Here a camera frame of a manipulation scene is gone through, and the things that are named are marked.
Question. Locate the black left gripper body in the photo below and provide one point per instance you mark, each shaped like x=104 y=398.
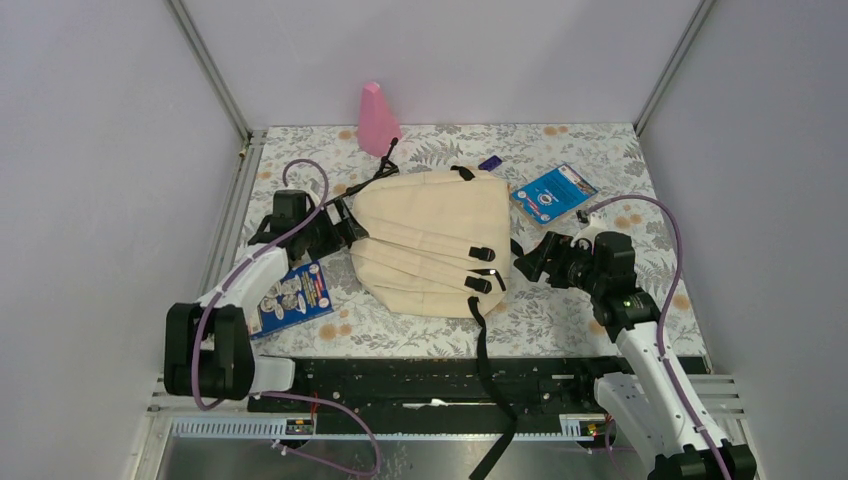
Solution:
x=321 y=236

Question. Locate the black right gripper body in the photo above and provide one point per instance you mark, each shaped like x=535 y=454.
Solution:
x=573 y=267

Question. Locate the beige canvas backpack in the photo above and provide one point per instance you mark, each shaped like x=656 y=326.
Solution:
x=438 y=245

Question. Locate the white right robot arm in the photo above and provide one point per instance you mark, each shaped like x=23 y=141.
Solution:
x=655 y=403

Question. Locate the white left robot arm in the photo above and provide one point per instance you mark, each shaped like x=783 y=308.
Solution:
x=208 y=352

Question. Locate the blue booklet right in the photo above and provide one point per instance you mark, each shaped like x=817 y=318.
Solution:
x=554 y=194

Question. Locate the blue picture book left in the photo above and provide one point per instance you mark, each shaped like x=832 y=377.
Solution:
x=302 y=295

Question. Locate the pink cone-shaped object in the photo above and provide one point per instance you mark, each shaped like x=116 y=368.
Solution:
x=377 y=125

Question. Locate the small purple box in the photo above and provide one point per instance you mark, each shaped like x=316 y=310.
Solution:
x=490 y=164

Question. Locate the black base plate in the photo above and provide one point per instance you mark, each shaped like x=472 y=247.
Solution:
x=444 y=398

